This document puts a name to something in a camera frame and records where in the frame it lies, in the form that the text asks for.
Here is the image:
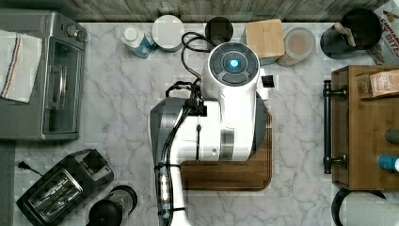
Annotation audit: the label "blue labelled white bottle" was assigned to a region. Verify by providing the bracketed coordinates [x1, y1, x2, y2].
[121, 26, 157, 59]

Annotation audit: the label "dark green mug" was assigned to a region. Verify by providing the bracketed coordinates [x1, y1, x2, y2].
[205, 17, 233, 45]

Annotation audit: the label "black utensil holder pot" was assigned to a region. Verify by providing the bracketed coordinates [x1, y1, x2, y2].
[320, 8, 382, 59]

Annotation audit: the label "red white cereal box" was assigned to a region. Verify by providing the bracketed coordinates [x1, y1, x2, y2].
[367, 0, 399, 66]

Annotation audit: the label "black two-slot toaster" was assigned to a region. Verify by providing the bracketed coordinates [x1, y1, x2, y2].
[16, 149, 114, 226]

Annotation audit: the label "white paper towel roll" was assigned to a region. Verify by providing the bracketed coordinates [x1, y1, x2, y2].
[331, 188, 399, 226]

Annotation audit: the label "wooden tea bag caddy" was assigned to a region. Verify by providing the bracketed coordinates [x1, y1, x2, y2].
[356, 72, 399, 100]

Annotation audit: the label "striped white dish towel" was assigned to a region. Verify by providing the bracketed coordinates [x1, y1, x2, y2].
[0, 30, 42, 103]

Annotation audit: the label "blue cylinder bottle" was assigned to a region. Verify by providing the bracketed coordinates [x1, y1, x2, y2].
[377, 154, 399, 172]

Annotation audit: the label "grey cylinder bottle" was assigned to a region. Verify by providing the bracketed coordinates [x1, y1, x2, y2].
[384, 129, 399, 144]

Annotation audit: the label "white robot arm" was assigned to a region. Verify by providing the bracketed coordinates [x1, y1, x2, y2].
[148, 41, 268, 226]

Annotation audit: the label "white lidded round container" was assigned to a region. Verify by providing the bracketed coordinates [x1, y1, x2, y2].
[152, 15, 184, 52]

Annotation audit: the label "clear jar of colourful cereal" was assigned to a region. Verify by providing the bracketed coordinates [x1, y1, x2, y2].
[277, 27, 316, 67]

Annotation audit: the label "black coffee grinder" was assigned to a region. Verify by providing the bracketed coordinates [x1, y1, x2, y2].
[86, 186, 137, 226]

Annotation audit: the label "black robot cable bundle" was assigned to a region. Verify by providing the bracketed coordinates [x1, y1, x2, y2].
[154, 31, 217, 226]

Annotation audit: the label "silver toaster oven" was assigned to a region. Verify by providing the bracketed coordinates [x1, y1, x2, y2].
[0, 8, 87, 140]

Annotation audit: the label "wooden spatula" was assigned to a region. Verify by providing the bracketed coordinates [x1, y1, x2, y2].
[333, 22, 356, 47]

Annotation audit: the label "black drawer handle bar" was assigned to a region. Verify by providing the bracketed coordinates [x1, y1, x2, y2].
[323, 80, 347, 174]

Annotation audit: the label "dark wooden cutting board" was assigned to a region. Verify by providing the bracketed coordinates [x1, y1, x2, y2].
[182, 108, 272, 191]

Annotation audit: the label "brown Stash tea bags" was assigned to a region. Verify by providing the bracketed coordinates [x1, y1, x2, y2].
[370, 70, 399, 97]

